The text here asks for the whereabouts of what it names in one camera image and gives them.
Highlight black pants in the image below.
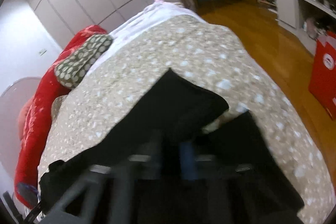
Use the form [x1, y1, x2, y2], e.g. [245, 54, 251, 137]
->
[40, 70, 304, 223]

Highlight red blanket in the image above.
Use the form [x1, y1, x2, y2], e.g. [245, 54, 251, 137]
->
[14, 25, 107, 209]

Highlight pink pillow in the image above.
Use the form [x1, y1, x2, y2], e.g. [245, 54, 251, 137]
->
[17, 97, 33, 140]

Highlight green polka dot pillow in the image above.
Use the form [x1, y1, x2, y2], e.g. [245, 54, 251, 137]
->
[54, 34, 113, 89]

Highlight red box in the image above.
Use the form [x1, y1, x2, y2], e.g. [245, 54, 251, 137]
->
[309, 31, 335, 120]

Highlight beige speckled quilt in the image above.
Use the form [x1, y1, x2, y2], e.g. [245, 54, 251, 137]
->
[38, 15, 335, 223]

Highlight round white headboard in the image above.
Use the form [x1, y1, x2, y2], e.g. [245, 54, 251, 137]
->
[0, 77, 41, 178]

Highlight white bed sheet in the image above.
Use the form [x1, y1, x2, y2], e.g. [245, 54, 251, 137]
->
[87, 0, 205, 75]

